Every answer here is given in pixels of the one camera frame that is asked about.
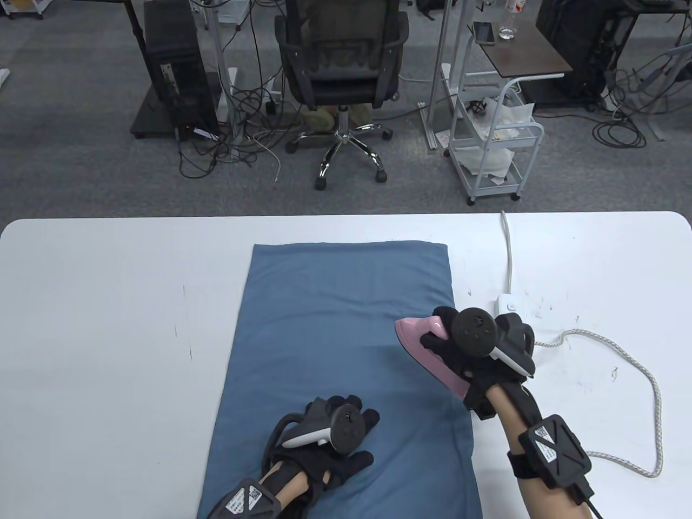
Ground person's right hand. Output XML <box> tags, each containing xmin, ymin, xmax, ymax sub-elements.
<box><xmin>420</xmin><ymin>306</ymin><xmax>536</xmax><ymax>423</ymax></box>

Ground person's left hand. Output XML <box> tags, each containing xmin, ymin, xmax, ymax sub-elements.
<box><xmin>272</xmin><ymin>396</ymin><xmax>381</xmax><ymax>488</ymax></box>

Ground pink clothes iron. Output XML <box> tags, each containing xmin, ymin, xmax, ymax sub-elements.
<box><xmin>395</xmin><ymin>316</ymin><xmax>474</xmax><ymax>401</ymax></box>

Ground person's right forearm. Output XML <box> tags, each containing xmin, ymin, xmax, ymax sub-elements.
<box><xmin>484</xmin><ymin>385</ymin><xmax>585</xmax><ymax>519</ymax></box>

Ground person's left forearm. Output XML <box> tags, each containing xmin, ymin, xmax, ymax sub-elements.
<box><xmin>259</xmin><ymin>460</ymin><xmax>321</xmax><ymax>519</ymax></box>

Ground black white left glove controller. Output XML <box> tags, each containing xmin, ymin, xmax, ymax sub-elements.
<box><xmin>281</xmin><ymin>404</ymin><xmax>364</xmax><ymax>454</ymax></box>

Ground black white glove controller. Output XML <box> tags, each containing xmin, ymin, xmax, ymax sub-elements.
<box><xmin>450</xmin><ymin>307</ymin><xmax>537</xmax><ymax>379</ymax></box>
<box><xmin>281</xmin><ymin>404</ymin><xmax>364</xmax><ymax>454</ymax></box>

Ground black white right glove controller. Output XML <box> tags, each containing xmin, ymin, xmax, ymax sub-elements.
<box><xmin>450</xmin><ymin>307</ymin><xmax>537</xmax><ymax>379</ymax></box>

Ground blue cloth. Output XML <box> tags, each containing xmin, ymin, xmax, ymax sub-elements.
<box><xmin>197</xmin><ymin>241</ymin><xmax>484</xmax><ymax>519</ymax></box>

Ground white metal trolley cart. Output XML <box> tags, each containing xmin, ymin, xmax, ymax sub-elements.
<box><xmin>445</xmin><ymin>80</ymin><xmax>544</xmax><ymax>207</ymax></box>

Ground white plastic bag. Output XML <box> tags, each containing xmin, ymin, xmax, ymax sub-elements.
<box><xmin>453</xmin><ymin>100</ymin><xmax>536</xmax><ymax>179</ymax></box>

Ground aluminium profile rails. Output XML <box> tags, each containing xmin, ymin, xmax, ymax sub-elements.
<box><xmin>416</xmin><ymin>99</ymin><xmax>450</xmax><ymax>150</ymax></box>

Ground black mesh office chair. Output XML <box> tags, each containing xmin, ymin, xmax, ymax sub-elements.
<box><xmin>274</xmin><ymin>0</ymin><xmax>410</xmax><ymax>190</ymax></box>

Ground small brown side table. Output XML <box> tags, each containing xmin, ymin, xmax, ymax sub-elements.
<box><xmin>467</xmin><ymin>22</ymin><xmax>574</xmax><ymax>83</ymax></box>

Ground black equipment rack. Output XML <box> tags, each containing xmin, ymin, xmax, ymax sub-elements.
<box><xmin>534</xmin><ymin>0</ymin><xmax>623</xmax><ymax>106</ymax></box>

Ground black computer tower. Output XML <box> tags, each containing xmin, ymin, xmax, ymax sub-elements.
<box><xmin>143</xmin><ymin>0</ymin><xmax>221</xmax><ymax>142</ymax></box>

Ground black left glove cable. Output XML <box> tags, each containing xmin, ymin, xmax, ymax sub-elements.
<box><xmin>263</xmin><ymin>413</ymin><xmax>304</xmax><ymax>471</ymax></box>

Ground white power socket with cable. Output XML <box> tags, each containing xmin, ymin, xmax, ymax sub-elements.
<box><xmin>493</xmin><ymin>210</ymin><xmax>523</xmax><ymax>315</ymax></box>

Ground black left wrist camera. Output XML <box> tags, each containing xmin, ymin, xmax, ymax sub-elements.
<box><xmin>208</xmin><ymin>478</ymin><xmax>282</xmax><ymax>519</ymax></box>

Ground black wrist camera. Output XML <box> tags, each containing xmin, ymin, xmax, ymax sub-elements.
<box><xmin>507</xmin><ymin>414</ymin><xmax>596</xmax><ymax>507</ymax></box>
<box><xmin>208</xmin><ymin>478</ymin><xmax>282</xmax><ymax>519</ymax></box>

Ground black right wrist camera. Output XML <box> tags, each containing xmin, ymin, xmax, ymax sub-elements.
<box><xmin>507</xmin><ymin>414</ymin><xmax>596</xmax><ymax>507</ymax></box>

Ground braided white iron cord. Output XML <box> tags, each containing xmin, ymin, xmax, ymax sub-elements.
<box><xmin>532</xmin><ymin>329</ymin><xmax>664</xmax><ymax>479</ymax></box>

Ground coiled black floor cable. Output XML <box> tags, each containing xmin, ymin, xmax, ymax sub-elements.
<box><xmin>592</xmin><ymin>116</ymin><xmax>648</xmax><ymax>149</ymax></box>

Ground tangle of black floor cables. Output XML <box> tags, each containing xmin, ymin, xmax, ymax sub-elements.
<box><xmin>174</xmin><ymin>81</ymin><xmax>287</xmax><ymax>180</ymax></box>

